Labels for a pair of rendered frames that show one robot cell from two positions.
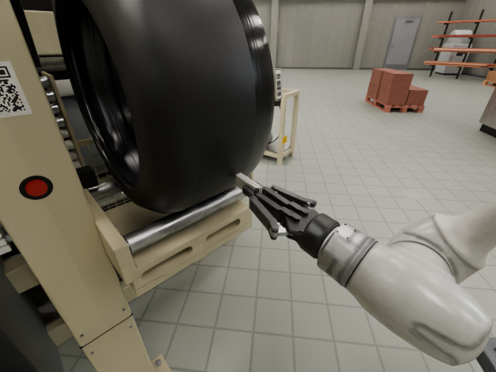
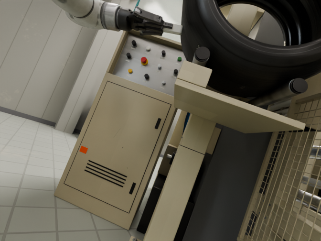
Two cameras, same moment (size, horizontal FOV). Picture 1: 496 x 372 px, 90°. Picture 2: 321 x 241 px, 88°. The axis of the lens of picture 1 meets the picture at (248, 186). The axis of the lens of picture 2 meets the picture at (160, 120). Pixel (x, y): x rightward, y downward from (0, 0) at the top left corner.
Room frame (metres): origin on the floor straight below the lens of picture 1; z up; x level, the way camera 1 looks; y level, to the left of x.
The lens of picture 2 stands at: (0.96, -0.32, 0.64)
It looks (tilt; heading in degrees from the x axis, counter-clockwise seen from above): 4 degrees up; 139
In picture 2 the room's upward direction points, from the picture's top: 21 degrees clockwise
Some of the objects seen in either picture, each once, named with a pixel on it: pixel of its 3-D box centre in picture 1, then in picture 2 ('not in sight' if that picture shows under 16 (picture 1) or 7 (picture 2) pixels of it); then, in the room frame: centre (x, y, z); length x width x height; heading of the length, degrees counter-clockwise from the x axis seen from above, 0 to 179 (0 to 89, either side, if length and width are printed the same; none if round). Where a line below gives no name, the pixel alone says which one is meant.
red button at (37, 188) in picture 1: (36, 187); not in sight; (0.38, 0.37, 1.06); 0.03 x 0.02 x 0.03; 133
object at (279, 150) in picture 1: (268, 124); not in sight; (2.98, -0.24, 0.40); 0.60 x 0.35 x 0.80; 54
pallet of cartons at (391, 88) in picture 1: (395, 88); not in sight; (5.70, -3.19, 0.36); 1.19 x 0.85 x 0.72; 173
